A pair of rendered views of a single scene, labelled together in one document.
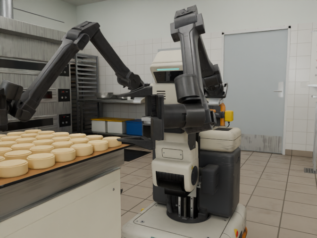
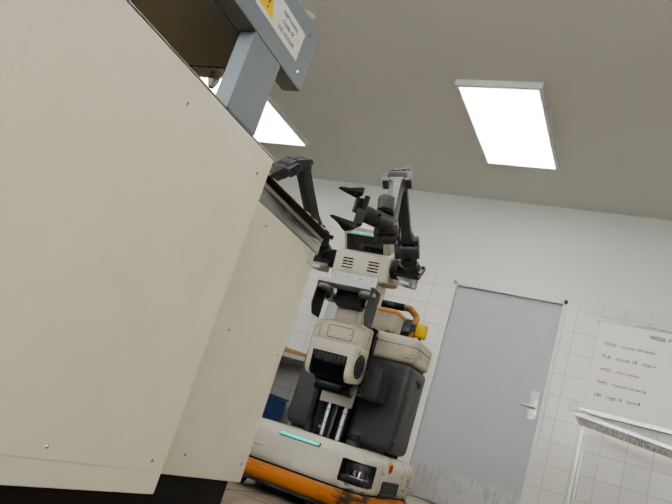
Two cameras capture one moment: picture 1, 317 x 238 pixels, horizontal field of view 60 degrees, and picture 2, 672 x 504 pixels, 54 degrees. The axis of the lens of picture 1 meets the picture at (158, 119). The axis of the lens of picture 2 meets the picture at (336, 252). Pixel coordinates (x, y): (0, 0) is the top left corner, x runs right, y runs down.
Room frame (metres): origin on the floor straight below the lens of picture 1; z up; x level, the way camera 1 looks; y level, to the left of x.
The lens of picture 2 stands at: (-1.39, 0.02, 0.30)
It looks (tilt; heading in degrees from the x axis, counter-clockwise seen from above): 15 degrees up; 1
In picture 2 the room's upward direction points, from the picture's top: 18 degrees clockwise
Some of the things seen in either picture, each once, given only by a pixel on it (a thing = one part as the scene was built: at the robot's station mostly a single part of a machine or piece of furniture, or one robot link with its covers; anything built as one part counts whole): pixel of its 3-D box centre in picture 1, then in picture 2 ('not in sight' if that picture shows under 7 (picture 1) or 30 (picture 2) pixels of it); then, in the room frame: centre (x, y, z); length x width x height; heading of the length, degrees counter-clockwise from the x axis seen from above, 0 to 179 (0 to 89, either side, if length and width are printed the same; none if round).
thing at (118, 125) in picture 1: (120, 125); not in sight; (5.49, 0.76, 0.36); 0.46 x 0.38 x 0.26; 152
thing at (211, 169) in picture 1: (188, 180); (349, 377); (1.50, -0.17, 0.55); 0.28 x 0.27 x 0.25; 63
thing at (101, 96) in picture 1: (104, 96); not in sight; (5.66, 1.12, 0.95); 0.39 x 0.39 x 0.14
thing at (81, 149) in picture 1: (81, 149); not in sight; (0.62, 0.18, 0.91); 0.05 x 0.05 x 0.02
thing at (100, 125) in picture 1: (104, 124); not in sight; (5.67, 1.11, 0.36); 0.46 x 0.38 x 0.26; 151
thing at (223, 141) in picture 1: (194, 162); (359, 377); (1.75, -0.23, 0.59); 0.55 x 0.34 x 0.83; 63
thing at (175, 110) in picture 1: (166, 116); (367, 214); (0.64, -0.02, 0.99); 0.07 x 0.07 x 0.10; 18
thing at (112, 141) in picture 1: (112, 141); not in sight; (0.72, 0.12, 0.91); 0.05 x 0.05 x 0.02
